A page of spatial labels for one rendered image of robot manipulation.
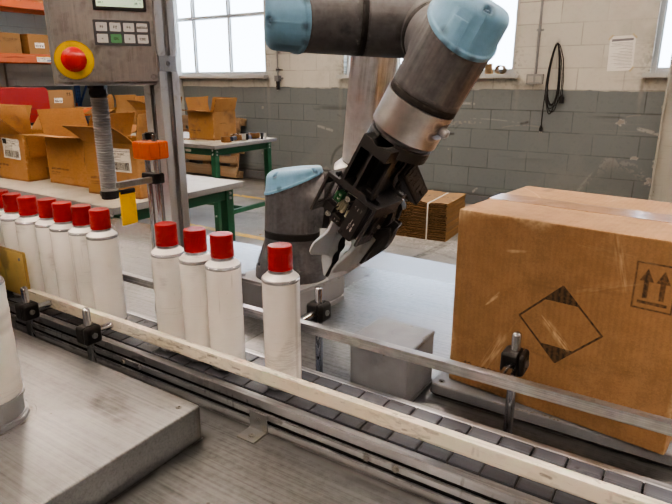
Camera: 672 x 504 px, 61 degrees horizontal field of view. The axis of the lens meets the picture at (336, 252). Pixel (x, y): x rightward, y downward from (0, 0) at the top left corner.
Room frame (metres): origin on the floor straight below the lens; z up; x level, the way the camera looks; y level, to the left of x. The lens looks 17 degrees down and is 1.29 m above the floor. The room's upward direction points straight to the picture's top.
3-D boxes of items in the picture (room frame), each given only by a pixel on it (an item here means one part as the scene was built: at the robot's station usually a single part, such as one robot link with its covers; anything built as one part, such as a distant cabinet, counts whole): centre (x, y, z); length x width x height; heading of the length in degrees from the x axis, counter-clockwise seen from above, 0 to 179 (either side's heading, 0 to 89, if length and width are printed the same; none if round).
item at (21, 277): (1.05, 0.63, 0.94); 0.10 x 0.01 x 0.09; 57
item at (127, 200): (0.92, 0.34, 1.09); 0.03 x 0.01 x 0.06; 147
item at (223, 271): (0.79, 0.16, 0.98); 0.05 x 0.05 x 0.20
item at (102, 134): (1.09, 0.43, 1.18); 0.04 x 0.04 x 0.21
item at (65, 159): (2.99, 1.27, 0.96); 0.53 x 0.45 x 0.37; 148
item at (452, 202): (4.97, -0.76, 0.16); 0.65 x 0.54 x 0.32; 61
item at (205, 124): (5.30, 1.15, 0.97); 0.43 x 0.42 x 0.37; 143
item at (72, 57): (0.96, 0.42, 1.33); 0.04 x 0.03 x 0.04; 112
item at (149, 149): (0.96, 0.33, 1.05); 0.10 x 0.04 x 0.33; 147
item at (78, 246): (0.98, 0.45, 0.98); 0.05 x 0.05 x 0.20
